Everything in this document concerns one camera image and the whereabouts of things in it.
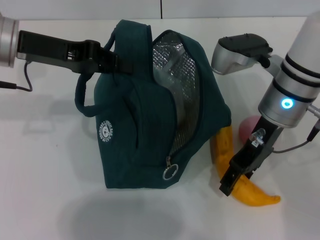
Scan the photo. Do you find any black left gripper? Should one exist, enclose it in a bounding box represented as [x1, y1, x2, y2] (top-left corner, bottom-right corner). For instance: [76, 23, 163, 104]
[16, 29, 134, 75]

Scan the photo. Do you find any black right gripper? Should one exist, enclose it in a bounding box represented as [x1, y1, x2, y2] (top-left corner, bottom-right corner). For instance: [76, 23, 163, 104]
[219, 115, 285, 197]

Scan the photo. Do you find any yellow toy banana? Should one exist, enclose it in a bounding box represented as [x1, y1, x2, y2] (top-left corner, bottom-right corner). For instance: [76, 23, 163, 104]
[211, 124, 282, 208]

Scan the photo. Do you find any pink toy peach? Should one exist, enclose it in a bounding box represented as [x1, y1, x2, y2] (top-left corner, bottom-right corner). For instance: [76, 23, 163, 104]
[238, 115, 262, 143]

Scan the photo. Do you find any dark teal lunch bag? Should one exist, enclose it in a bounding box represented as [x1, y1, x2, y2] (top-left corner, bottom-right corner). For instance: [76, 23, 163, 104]
[74, 19, 232, 190]

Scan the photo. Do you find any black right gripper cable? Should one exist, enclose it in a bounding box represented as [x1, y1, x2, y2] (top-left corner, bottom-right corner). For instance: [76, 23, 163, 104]
[272, 106, 320, 154]

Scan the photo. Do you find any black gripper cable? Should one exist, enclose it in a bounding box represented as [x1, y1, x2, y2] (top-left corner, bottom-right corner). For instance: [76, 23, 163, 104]
[272, 106, 320, 154]
[0, 62, 33, 92]

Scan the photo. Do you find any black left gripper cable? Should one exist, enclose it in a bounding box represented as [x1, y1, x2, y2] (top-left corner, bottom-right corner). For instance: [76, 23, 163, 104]
[0, 62, 33, 92]

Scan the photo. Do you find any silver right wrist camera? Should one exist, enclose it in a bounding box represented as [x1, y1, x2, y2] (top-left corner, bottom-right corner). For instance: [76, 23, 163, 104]
[211, 32, 273, 75]

